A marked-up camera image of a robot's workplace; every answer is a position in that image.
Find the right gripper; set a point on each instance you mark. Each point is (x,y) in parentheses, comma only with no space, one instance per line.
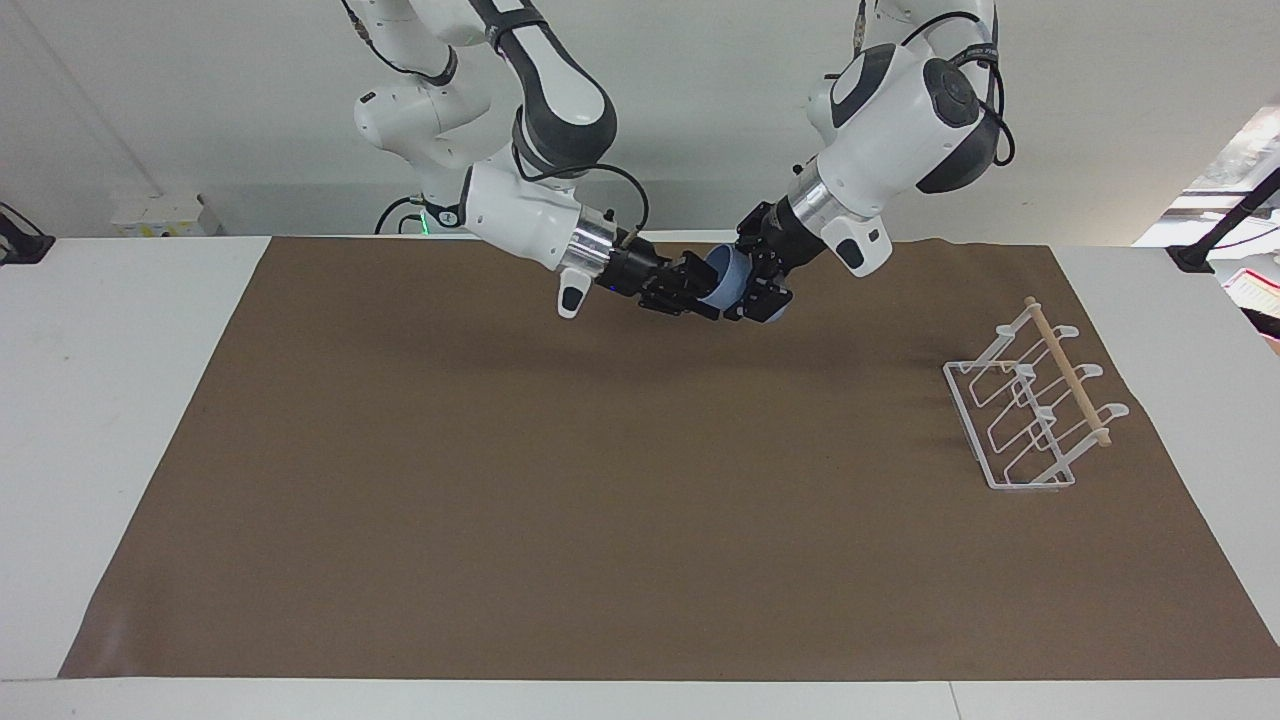
(630,270)

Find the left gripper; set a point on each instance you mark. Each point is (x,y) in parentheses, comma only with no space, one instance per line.
(785,238)

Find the blue cup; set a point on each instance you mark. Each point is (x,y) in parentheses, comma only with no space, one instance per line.
(728,280)

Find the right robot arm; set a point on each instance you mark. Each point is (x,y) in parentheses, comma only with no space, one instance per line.
(530,215)

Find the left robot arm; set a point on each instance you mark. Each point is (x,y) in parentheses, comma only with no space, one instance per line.
(890,130)

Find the black stand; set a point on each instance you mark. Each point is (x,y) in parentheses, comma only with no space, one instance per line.
(22,243)
(1225,222)

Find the white box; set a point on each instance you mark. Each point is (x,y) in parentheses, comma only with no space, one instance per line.
(160,215)

